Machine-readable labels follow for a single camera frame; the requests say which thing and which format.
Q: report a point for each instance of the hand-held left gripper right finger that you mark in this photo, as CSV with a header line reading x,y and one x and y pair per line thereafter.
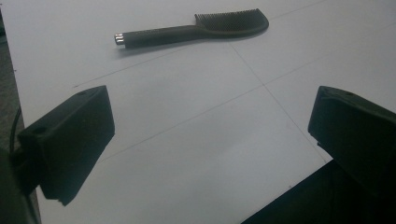
x,y
355,133

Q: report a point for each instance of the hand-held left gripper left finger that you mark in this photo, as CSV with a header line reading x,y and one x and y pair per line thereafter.
x,y
71,140

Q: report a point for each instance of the black comb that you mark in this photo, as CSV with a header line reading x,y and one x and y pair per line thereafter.
x,y
190,31

